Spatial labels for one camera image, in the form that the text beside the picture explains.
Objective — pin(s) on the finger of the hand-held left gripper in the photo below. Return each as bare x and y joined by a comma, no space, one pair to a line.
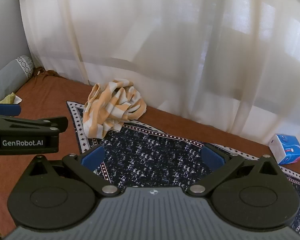
27,125
5,108

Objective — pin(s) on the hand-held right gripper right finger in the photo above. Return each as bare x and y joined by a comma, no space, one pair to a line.
211,156

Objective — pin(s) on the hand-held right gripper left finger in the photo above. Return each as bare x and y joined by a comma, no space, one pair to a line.
93,156

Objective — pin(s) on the orange white striped shirt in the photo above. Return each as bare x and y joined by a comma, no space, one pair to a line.
107,110

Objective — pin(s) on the light green cloth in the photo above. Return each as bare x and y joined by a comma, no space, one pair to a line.
8,98

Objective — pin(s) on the white cloth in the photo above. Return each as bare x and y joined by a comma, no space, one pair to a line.
18,100

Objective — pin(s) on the grey bolster pillow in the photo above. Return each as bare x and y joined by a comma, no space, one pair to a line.
7,77

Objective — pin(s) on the dark blue patterned mat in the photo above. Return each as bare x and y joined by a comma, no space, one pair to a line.
152,150

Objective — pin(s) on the blue tissue pack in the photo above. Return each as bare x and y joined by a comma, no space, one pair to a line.
287,147

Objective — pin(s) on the white sheer curtain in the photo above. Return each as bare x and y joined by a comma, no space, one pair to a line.
140,30

